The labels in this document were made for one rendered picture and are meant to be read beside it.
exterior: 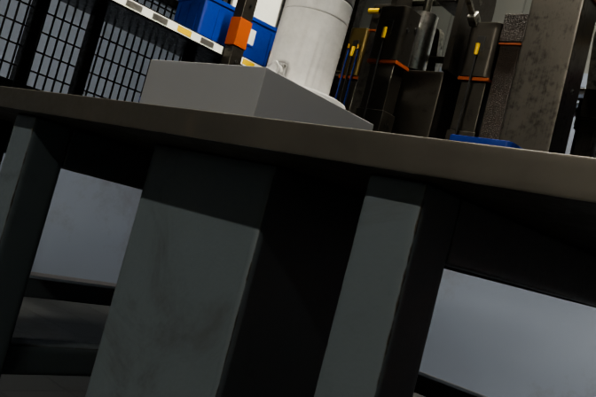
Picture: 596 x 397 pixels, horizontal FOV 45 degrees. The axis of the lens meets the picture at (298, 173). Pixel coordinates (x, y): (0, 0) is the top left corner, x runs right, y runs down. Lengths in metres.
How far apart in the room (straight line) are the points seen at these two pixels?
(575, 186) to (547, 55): 0.66
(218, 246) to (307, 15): 0.43
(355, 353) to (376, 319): 0.04
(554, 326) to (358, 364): 2.60
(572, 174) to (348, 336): 0.30
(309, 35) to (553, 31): 0.42
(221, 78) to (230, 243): 0.26
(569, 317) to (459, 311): 0.51
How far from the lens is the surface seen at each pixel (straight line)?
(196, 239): 1.15
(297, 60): 1.24
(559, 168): 0.68
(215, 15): 2.13
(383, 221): 0.80
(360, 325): 0.80
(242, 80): 1.12
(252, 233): 1.06
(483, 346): 3.49
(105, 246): 3.84
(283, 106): 1.12
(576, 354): 3.34
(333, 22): 1.27
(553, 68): 1.30
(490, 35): 1.53
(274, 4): 2.55
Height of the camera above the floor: 0.57
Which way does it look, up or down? 5 degrees up
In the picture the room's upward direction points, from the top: 15 degrees clockwise
